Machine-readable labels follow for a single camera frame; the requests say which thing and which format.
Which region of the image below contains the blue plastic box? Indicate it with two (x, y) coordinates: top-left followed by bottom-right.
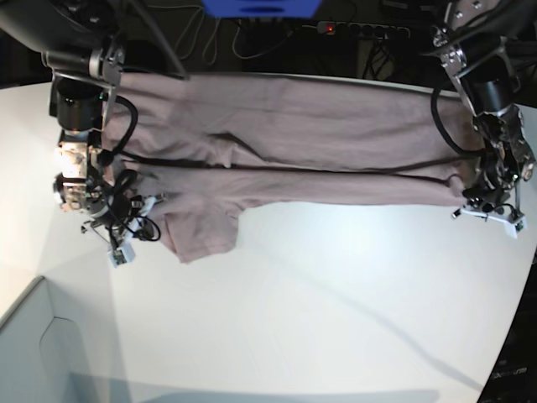
(201, 0), (322, 18)

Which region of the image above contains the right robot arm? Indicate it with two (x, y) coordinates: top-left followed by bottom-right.
(1, 1), (189, 255)

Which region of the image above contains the white looped cable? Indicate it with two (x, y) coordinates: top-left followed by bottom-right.
(174, 8), (295, 66)

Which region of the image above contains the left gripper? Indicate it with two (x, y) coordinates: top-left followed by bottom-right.
(451, 184), (525, 227)

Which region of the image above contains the mauve t-shirt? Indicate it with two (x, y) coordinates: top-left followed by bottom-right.
(116, 73), (476, 263)

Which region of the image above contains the white power strip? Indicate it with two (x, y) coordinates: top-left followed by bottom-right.
(315, 21), (411, 40)

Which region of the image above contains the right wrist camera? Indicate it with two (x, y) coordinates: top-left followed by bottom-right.
(107, 243), (136, 268)

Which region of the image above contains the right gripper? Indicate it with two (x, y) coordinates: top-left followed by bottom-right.
(81, 193), (165, 252)

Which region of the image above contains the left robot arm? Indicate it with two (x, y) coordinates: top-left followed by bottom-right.
(430, 1), (536, 237)

